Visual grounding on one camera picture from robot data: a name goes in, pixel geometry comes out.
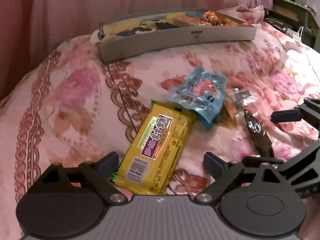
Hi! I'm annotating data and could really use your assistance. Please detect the pink curtain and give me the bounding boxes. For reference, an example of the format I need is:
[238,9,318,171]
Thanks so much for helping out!
[1,0,273,97]

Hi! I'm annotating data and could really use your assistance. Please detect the gold foil snack packet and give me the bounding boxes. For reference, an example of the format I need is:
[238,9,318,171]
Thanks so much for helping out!
[200,11,239,27]

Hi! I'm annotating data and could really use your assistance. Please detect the floral pink bedsheet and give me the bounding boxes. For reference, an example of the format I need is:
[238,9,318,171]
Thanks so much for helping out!
[1,6,319,239]

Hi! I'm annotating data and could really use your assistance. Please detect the light blue snack packet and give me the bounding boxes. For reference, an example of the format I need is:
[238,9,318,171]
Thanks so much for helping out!
[166,66,227,130]

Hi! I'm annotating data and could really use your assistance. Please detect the yellow snack bar packet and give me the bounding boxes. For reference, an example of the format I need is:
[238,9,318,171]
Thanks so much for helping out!
[114,102,196,195]

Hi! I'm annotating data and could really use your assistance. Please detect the rice cracker bar packet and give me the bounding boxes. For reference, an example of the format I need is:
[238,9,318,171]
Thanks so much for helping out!
[172,15,211,28]

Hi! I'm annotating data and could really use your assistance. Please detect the dark dried snack packet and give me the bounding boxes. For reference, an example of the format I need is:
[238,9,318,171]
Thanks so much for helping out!
[244,110,274,158]

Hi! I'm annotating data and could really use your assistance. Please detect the grey cardboard tray box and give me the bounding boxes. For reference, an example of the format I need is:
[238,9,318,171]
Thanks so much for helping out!
[90,8,256,63]

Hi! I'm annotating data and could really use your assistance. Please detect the brown nut snack packet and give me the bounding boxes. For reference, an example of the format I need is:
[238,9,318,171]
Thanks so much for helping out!
[225,88,259,127]

